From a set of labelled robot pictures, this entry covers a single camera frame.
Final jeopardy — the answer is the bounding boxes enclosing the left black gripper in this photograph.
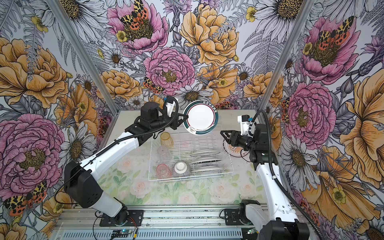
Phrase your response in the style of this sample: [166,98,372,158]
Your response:
[151,111,189,130]

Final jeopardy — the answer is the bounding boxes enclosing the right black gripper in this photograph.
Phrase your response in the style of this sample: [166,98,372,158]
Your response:
[220,129,257,152]

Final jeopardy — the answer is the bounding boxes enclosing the orange patterned plate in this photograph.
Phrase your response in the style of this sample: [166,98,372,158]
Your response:
[223,141,249,158]

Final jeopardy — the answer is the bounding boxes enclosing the green rimmed white plate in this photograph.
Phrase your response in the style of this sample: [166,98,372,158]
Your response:
[184,100,219,135]

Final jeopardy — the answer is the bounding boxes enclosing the white plate black emblem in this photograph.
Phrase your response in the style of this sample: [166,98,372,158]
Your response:
[190,150,221,157]

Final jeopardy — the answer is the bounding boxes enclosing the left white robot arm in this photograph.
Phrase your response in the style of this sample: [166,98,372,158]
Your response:
[63,97,188,226]

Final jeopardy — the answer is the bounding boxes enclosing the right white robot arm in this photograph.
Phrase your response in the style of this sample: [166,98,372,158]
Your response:
[220,124,310,240]

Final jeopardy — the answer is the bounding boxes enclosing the amber glass cup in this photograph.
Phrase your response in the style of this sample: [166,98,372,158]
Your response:
[160,132,174,149]

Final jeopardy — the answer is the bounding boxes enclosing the clear glass cup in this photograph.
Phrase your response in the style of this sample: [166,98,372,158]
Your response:
[157,146,173,162]

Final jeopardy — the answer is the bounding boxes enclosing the white ribbed bowl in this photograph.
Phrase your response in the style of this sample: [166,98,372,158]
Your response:
[172,161,191,178]

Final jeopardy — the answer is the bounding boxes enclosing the pink glass cup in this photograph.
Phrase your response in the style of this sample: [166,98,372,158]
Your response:
[156,164,173,180]

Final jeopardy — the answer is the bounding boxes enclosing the green circuit board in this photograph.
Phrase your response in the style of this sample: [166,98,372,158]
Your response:
[111,229,131,240]

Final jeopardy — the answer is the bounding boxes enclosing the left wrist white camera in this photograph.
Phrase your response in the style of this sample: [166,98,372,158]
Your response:
[165,100,176,118]

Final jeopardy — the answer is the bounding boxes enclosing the wrist white camera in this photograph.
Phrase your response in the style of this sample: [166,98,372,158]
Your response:
[165,100,176,118]
[238,115,250,136]

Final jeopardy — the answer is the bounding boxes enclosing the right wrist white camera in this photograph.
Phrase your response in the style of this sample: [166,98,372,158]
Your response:
[238,115,250,136]

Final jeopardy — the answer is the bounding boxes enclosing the white wire dish rack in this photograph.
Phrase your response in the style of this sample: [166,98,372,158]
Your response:
[148,125,234,183]

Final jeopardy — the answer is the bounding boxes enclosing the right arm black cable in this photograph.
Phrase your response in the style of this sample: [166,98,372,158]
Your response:
[250,109,326,240]

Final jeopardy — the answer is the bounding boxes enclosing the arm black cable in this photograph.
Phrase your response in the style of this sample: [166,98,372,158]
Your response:
[250,109,326,240]
[53,95,180,206]

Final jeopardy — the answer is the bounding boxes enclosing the aluminium corner post left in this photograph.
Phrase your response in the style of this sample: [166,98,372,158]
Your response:
[47,1,120,116]

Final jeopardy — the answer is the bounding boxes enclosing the aluminium corner post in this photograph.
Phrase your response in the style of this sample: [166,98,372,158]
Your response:
[47,1,120,116]
[257,1,314,111]

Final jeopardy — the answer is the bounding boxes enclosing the aluminium corner post right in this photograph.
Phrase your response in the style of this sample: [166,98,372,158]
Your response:
[257,1,314,111]

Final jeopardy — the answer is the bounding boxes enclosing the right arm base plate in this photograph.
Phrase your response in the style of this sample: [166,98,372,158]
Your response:
[223,209,250,226]

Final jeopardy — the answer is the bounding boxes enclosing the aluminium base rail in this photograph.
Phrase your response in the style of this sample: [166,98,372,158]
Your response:
[50,205,258,240]

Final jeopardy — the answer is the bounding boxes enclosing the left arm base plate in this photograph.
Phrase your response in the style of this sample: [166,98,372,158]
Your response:
[99,210,144,227]

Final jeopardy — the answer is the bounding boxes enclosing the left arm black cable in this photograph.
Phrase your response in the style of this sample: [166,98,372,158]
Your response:
[53,95,180,206]

